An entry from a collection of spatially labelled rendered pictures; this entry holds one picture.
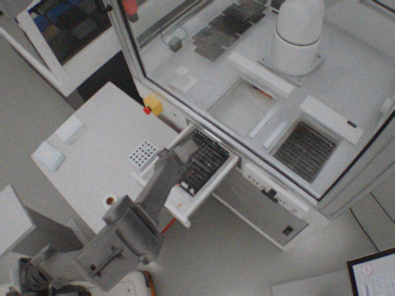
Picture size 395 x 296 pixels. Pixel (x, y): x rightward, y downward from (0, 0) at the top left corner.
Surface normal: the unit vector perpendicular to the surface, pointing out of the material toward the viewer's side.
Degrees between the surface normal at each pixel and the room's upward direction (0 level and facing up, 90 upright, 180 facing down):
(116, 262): 33
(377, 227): 0
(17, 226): 0
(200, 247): 0
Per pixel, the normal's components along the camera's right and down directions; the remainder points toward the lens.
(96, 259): 0.38, -0.11
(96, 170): -0.08, -0.44
